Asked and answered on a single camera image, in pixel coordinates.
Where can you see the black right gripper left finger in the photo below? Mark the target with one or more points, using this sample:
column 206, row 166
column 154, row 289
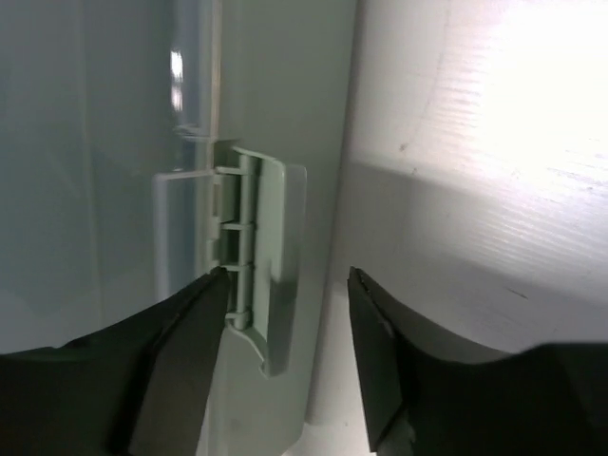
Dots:
column 138, row 387

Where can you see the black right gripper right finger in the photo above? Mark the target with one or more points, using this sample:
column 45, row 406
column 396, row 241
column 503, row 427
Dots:
column 428, row 391

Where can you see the green plastic toolbox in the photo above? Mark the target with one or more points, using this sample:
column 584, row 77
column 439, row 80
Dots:
column 146, row 143

